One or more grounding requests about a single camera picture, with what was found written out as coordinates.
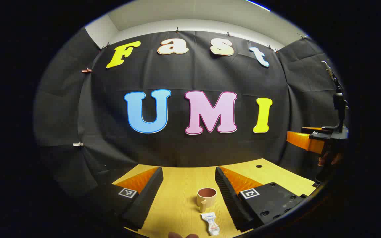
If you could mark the silver backdrop clip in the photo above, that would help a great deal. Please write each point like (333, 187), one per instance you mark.
(78, 144)

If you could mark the copper backdrop clip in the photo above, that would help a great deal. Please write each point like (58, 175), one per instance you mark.
(86, 70)

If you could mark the white toothpaste tube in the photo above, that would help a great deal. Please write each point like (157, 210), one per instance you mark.
(212, 224)

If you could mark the wooden desktop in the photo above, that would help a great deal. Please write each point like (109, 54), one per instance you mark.
(180, 198)

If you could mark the black backdrop cloth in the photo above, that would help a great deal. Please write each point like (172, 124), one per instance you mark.
(193, 76)

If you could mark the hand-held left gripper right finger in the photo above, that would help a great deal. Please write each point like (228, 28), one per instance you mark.
(228, 201)

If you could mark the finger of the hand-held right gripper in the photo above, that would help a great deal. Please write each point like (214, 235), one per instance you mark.
(301, 140)
(319, 134)

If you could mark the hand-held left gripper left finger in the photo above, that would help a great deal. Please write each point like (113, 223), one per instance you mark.
(146, 201)

